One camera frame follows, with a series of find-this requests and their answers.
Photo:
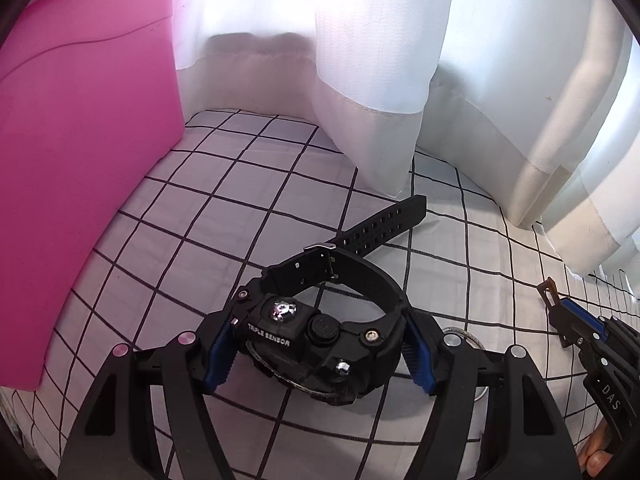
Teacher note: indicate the white black-checked tablecloth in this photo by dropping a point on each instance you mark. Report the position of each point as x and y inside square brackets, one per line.
[250, 185]

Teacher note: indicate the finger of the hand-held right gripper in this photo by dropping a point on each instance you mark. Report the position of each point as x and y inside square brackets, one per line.
[567, 330]
[582, 316]

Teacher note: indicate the pink plastic storage box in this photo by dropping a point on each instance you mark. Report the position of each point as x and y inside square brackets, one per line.
[75, 160]

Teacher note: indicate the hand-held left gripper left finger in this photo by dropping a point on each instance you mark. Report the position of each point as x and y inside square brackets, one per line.
[219, 355]

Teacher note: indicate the brown hair clip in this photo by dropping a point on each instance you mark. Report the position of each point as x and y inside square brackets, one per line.
[547, 290]

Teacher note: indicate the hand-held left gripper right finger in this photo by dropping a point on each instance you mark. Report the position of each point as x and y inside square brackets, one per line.
[422, 360]

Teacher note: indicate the person's right hand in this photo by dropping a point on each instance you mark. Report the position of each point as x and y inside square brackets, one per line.
[597, 460]

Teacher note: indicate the black digital wrist watch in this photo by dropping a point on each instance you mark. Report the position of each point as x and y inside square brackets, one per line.
[320, 330]

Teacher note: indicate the small silver bangle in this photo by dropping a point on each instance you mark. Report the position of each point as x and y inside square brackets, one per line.
[467, 334]

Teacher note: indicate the white sheer curtain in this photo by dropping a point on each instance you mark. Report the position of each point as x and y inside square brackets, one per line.
[375, 35]

